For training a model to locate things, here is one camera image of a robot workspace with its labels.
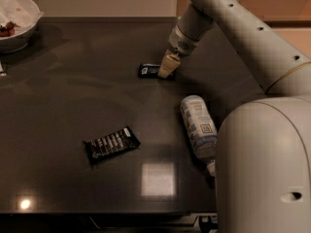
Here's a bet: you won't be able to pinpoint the clear plastic water bottle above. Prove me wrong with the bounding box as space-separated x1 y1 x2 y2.
180 95 218 177

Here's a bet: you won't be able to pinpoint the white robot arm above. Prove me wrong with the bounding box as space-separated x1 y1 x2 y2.
159 0 311 233

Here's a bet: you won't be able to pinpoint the black rxbar chocolate bar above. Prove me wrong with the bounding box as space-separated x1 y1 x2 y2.
84 126 141 164

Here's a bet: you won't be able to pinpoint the red strawberries in bowl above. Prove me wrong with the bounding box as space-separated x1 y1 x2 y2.
0 21 17 37

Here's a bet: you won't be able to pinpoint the blue rxbar blueberry bar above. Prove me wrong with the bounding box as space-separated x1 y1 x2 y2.
138 63 176 81

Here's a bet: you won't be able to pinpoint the white bowl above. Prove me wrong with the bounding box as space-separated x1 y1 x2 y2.
0 0 43 54

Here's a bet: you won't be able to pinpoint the white napkin in bowl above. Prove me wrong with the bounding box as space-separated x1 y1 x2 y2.
0 0 44 27

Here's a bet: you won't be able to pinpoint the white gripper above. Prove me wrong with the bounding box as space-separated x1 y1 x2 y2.
157 25 199 79

